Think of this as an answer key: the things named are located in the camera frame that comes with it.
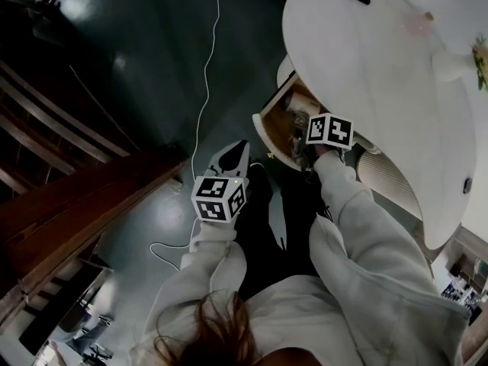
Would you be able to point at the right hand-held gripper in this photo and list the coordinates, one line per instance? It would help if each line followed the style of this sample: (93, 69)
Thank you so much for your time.
(329, 130)

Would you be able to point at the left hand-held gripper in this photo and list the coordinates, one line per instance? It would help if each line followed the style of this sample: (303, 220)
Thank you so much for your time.
(213, 200)

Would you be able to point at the wooden storage box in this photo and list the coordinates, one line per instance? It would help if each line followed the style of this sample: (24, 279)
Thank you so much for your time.
(276, 128)

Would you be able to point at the person's left forearm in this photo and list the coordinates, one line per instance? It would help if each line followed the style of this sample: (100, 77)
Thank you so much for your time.
(209, 254)

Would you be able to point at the person's right forearm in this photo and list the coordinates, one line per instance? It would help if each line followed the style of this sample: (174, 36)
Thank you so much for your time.
(343, 196)

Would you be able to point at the person's left leg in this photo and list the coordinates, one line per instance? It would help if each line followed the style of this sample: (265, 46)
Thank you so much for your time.
(259, 235)

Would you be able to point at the person's leg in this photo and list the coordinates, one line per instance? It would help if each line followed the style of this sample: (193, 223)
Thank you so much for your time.
(297, 235)
(259, 235)

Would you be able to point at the person's right leg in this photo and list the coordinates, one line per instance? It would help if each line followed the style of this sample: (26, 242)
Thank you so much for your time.
(297, 235)

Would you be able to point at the white vase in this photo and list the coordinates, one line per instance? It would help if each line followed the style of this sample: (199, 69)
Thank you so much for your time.
(450, 65)

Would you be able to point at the pink glass bottle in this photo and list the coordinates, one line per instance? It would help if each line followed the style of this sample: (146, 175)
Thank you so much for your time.
(415, 23)

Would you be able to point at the small black device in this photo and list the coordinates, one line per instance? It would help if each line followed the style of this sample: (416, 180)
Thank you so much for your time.
(467, 185)

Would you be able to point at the dark wooden staircase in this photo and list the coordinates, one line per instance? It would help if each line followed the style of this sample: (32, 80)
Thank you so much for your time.
(76, 204)

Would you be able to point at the person's grey hoodie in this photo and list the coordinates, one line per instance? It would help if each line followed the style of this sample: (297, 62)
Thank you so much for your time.
(305, 318)

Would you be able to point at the wooden shelf unit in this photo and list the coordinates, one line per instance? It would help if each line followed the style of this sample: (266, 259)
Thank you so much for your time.
(465, 277)

